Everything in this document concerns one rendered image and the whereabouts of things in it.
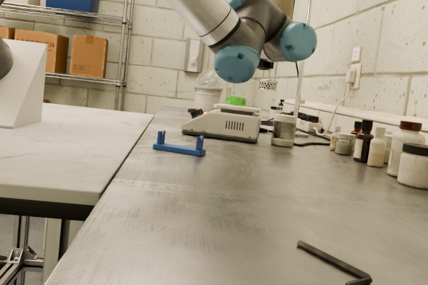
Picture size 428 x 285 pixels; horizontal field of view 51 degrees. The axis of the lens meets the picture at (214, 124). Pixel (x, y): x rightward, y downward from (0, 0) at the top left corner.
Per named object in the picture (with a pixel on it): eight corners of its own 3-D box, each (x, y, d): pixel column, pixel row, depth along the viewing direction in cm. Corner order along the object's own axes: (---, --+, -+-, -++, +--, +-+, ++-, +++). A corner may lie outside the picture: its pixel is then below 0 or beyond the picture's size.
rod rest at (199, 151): (151, 149, 87) (153, 130, 87) (158, 147, 91) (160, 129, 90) (200, 156, 85) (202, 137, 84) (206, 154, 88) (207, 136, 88)
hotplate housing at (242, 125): (179, 134, 117) (183, 103, 116) (189, 130, 130) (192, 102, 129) (265, 145, 114) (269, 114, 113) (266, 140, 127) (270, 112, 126)
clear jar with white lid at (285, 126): (284, 147, 114) (288, 116, 113) (265, 144, 118) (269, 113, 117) (297, 147, 118) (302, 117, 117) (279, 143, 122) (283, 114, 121)
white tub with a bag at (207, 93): (218, 112, 229) (222, 70, 227) (222, 114, 215) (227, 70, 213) (190, 109, 227) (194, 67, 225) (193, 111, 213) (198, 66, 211)
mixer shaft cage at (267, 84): (259, 89, 152) (268, 14, 150) (255, 88, 159) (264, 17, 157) (279, 91, 153) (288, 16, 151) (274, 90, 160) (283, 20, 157)
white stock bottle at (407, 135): (426, 179, 88) (435, 125, 87) (406, 180, 85) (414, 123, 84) (400, 173, 93) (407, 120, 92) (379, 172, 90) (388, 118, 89)
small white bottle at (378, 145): (384, 168, 97) (390, 128, 96) (368, 166, 98) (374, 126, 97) (381, 166, 100) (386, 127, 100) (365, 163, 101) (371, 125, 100)
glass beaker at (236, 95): (223, 105, 119) (226, 74, 118) (223, 105, 125) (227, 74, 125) (249, 109, 119) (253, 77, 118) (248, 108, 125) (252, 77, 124)
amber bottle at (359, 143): (369, 161, 106) (375, 120, 105) (371, 164, 102) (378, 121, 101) (351, 159, 106) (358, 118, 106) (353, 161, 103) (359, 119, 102)
